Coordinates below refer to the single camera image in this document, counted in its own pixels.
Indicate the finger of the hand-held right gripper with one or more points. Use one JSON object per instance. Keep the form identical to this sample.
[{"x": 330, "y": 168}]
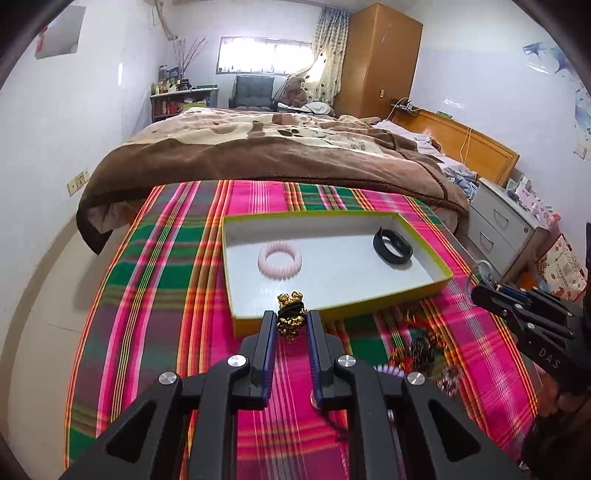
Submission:
[
  {"x": 508, "y": 310},
  {"x": 556, "y": 304}
]

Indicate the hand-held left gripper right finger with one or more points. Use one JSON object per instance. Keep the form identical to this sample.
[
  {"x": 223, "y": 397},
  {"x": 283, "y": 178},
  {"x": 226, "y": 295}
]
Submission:
[{"x": 314, "y": 355}]

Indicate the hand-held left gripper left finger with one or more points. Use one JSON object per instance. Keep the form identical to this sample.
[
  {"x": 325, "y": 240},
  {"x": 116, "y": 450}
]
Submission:
[{"x": 270, "y": 355}]

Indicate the white box with yellow-green rim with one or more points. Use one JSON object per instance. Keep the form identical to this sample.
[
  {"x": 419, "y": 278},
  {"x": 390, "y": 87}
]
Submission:
[{"x": 332, "y": 277}]

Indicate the rhinestone hair clip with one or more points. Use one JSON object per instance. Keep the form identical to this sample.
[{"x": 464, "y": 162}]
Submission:
[{"x": 450, "y": 379}]

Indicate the brown mesh scrunchie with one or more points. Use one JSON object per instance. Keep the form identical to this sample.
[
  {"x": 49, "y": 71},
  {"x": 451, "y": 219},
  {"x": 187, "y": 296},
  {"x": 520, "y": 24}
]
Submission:
[{"x": 422, "y": 353}]

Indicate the red patterned paper bag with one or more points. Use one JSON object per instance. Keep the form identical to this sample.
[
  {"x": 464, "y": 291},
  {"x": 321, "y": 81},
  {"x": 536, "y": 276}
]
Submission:
[{"x": 563, "y": 267}]

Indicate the grey nightstand with drawers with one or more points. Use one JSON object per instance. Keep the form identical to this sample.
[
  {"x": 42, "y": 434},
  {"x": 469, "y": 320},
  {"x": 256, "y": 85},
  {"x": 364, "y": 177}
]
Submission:
[{"x": 498, "y": 221}]

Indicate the group of small cosmetic boxes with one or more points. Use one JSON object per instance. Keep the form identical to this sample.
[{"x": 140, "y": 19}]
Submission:
[{"x": 531, "y": 196}]

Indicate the pink green plaid cloth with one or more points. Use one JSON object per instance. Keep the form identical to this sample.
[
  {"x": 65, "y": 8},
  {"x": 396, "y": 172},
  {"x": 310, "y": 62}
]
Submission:
[{"x": 161, "y": 300}]

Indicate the black wristband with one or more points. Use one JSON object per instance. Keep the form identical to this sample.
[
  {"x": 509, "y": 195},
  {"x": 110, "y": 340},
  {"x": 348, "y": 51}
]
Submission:
[{"x": 378, "y": 244}]

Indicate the wooden bed headboard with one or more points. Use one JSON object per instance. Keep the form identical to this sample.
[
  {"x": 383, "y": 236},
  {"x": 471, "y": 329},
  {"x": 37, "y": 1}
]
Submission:
[{"x": 461, "y": 134}]

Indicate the crumpled light bedding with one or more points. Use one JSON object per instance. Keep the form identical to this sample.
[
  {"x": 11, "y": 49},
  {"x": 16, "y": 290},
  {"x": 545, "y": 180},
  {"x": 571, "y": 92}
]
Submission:
[{"x": 425, "y": 141}]

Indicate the brown plush blanket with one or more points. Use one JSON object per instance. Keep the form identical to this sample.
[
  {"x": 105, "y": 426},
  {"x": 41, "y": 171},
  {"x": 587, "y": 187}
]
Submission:
[{"x": 231, "y": 157}]

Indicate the power strip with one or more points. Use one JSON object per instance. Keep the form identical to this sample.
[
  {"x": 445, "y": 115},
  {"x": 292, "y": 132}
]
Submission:
[{"x": 406, "y": 107}]

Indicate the brown teddy bear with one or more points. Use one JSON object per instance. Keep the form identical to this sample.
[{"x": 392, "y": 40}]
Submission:
[{"x": 293, "y": 94}]

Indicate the dark grey armchair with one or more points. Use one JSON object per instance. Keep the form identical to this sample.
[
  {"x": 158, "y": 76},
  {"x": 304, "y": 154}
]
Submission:
[{"x": 251, "y": 92}]

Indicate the cluttered shelf unit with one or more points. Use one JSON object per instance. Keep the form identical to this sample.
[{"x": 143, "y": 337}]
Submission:
[{"x": 182, "y": 104}]

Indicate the wooden wardrobe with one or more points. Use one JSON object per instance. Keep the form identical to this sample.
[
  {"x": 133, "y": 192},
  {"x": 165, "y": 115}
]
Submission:
[{"x": 378, "y": 60}]

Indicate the window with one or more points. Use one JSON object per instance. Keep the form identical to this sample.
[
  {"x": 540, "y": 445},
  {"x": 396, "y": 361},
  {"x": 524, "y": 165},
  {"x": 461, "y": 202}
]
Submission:
[{"x": 263, "y": 55}]

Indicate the floral curtain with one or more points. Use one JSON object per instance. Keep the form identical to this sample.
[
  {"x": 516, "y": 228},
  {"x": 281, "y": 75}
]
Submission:
[{"x": 330, "y": 55}]

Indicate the bare branches in vase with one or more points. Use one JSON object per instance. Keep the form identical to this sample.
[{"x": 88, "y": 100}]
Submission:
[{"x": 187, "y": 57}]

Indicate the blue dolphin wall sticker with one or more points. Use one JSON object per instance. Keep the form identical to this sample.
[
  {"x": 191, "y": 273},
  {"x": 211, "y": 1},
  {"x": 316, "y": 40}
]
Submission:
[{"x": 554, "y": 57}]

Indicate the wall socket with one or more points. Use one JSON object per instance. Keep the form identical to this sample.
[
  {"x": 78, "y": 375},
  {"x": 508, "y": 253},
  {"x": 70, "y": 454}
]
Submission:
[{"x": 78, "y": 183}]

